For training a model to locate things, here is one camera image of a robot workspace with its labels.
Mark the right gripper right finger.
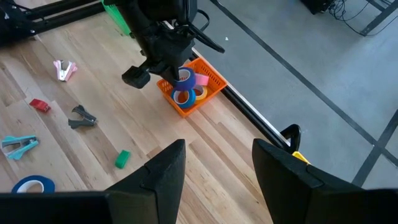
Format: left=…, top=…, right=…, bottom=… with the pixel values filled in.
left=252, top=138, right=368, bottom=224

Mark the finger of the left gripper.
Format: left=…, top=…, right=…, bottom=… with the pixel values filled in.
left=161, top=63, right=180, bottom=88

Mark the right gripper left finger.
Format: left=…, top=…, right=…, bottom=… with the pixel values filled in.
left=105, top=139, right=187, bottom=224

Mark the dark purple-blue tape roll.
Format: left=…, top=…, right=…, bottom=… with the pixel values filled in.
left=174, top=67, right=197, bottom=91

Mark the pink tape roll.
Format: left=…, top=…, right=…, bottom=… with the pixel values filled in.
left=194, top=73, right=210, bottom=87

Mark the yellow tape roll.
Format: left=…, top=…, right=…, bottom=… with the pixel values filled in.
left=193, top=85, right=208, bottom=101

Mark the green mini stapler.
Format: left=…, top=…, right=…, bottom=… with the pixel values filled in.
left=114, top=149, right=131, bottom=169

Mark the black staple remover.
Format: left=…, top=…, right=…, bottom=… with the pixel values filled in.
left=68, top=105, right=98, bottom=129

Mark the pink staple remover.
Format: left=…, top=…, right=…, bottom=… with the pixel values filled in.
left=53, top=60, right=78, bottom=82

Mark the large thin blue tape roll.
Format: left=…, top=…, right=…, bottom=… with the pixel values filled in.
left=11, top=175, right=56, bottom=194

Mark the red mini stapler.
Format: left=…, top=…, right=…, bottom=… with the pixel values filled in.
left=29, top=98, right=51, bottom=113

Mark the teal staple remover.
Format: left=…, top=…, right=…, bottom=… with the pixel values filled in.
left=1, top=134, right=40, bottom=161

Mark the yellow plastic basket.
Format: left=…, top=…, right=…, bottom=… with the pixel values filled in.
left=292, top=151, right=311, bottom=165

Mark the orange plastic basket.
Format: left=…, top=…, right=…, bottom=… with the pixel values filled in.
left=156, top=57, right=228, bottom=118

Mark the green plastic basket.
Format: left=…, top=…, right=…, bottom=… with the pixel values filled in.
left=101, top=0, right=131, bottom=35

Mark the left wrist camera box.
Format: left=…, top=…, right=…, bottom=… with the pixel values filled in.
left=121, top=60, right=152, bottom=90

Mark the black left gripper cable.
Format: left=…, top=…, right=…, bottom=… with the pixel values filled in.
left=186, top=9, right=225, bottom=54

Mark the black loop handle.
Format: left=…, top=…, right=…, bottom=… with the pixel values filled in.
left=280, top=124, right=302, bottom=154

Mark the black aluminium table frame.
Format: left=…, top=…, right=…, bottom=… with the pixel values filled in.
left=0, top=0, right=293, bottom=150

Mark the black box with cables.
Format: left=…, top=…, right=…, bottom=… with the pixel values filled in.
left=300, top=0, right=398, bottom=37

